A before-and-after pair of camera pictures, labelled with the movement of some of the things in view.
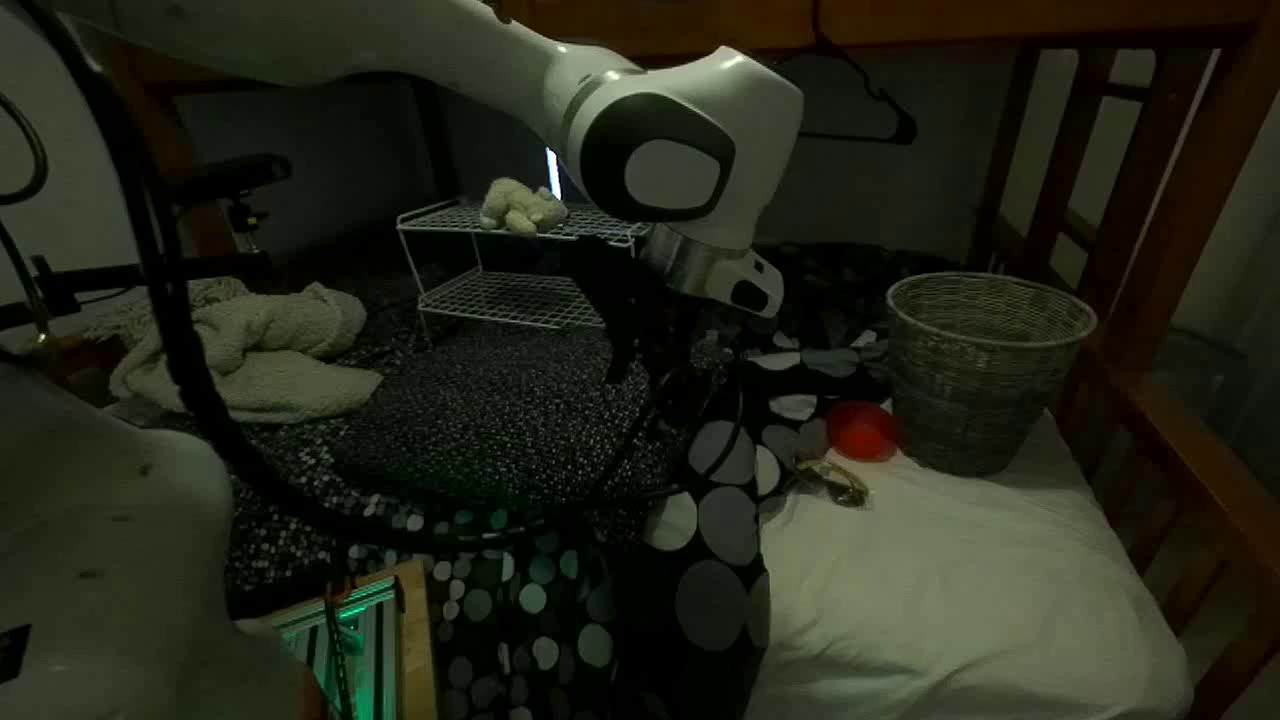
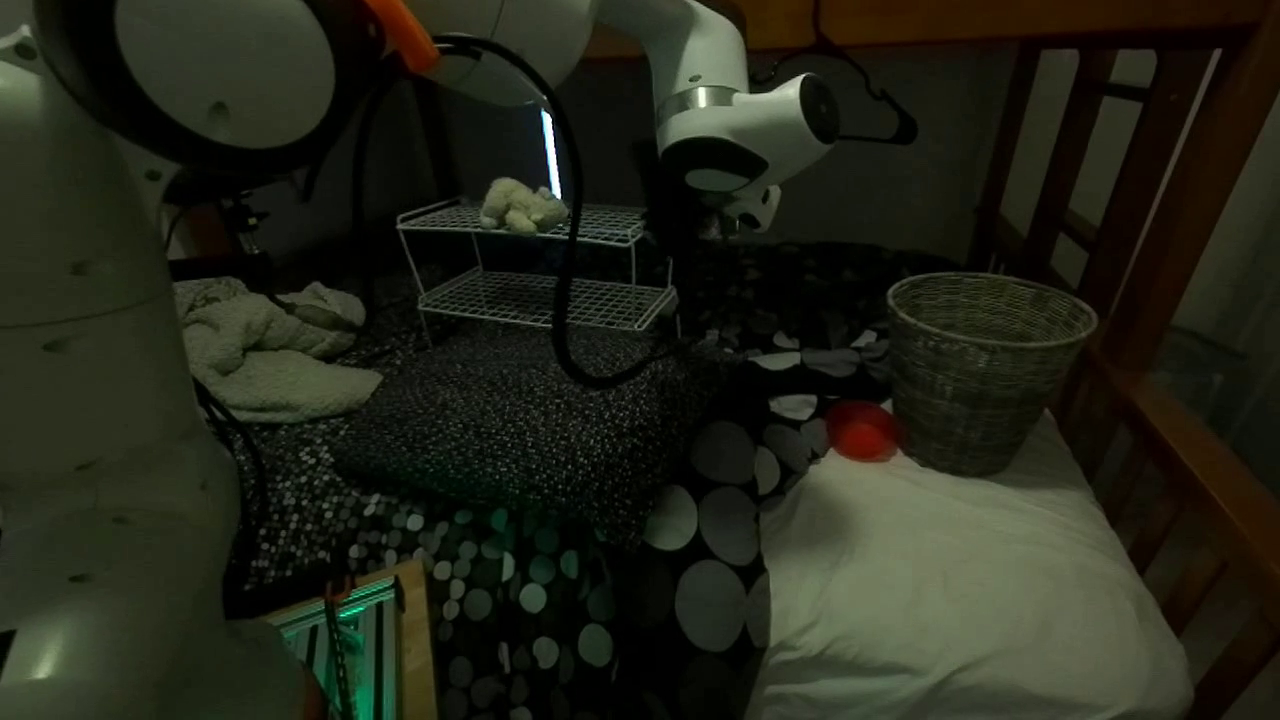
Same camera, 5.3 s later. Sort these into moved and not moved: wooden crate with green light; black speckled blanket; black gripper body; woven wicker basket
Moved: black gripper body
Not moved: black speckled blanket; woven wicker basket; wooden crate with green light
